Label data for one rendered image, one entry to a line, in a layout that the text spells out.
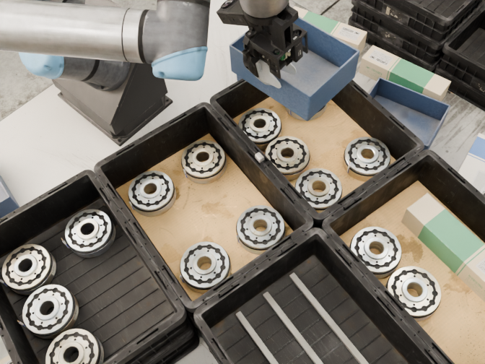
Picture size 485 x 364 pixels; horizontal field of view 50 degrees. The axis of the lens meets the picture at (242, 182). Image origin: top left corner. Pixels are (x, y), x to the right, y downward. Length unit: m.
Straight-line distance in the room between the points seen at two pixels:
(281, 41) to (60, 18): 0.32
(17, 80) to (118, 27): 2.07
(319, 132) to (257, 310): 0.46
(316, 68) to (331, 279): 0.43
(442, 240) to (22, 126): 1.15
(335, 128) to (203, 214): 0.38
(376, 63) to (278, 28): 0.75
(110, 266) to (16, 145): 0.57
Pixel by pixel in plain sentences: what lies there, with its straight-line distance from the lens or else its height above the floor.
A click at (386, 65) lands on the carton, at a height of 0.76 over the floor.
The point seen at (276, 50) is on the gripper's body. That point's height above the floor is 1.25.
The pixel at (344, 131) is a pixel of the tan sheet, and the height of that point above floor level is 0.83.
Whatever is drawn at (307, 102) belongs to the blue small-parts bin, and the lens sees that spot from 0.96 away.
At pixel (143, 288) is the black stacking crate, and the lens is 1.13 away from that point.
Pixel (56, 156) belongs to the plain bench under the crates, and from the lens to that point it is 1.52.
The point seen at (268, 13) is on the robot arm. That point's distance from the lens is 0.80.
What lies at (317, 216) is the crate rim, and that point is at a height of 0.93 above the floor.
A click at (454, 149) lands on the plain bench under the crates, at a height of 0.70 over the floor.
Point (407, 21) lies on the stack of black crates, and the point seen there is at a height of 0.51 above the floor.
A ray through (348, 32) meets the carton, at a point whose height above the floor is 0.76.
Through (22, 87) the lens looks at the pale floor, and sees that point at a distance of 2.77.
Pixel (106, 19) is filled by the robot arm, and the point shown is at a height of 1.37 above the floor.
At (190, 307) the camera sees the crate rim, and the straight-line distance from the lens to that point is 0.98.
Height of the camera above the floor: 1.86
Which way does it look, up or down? 59 degrees down
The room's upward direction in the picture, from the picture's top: 7 degrees counter-clockwise
